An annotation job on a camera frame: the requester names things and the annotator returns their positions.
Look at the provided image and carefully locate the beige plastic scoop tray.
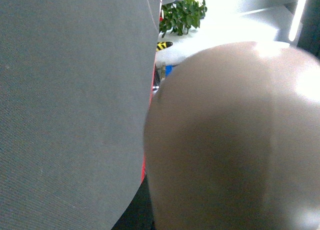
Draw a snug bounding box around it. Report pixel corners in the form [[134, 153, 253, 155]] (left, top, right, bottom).
[[144, 42, 320, 230]]

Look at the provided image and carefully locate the green potted plant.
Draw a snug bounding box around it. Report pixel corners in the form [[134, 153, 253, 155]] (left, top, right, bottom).
[[159, 0, 208, 38]]

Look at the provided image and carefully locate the yellow black striped bollard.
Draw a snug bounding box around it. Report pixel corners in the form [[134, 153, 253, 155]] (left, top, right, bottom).
[[156, 41, 173, 51]]

